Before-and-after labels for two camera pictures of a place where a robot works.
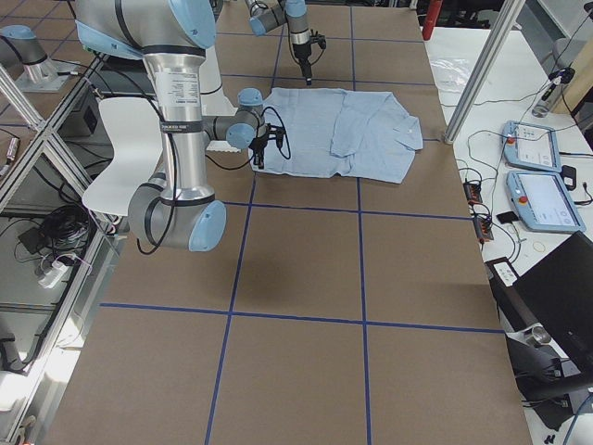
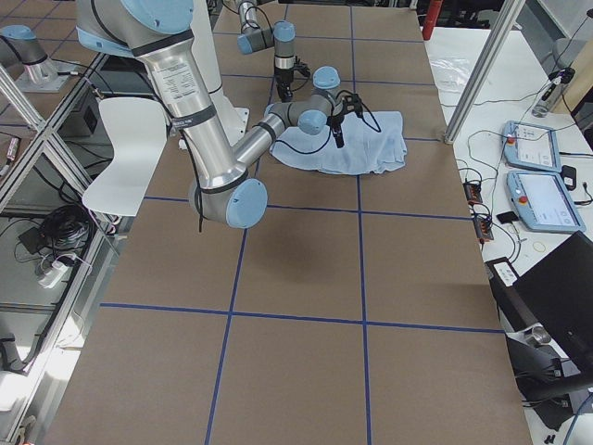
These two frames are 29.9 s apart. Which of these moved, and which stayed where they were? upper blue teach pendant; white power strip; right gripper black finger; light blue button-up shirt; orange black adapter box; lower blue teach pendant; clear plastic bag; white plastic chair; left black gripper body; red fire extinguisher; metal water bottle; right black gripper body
Moved: right gripper black finger; light blue button-up shirt; right black gripper body; left black gripper body
Stayed: red fire extinguisher; white plastic chair; white power strip; orange black adapter box; upper blue teach pendant; lower blue teach pendant; metal water bottle; clear plastic bag
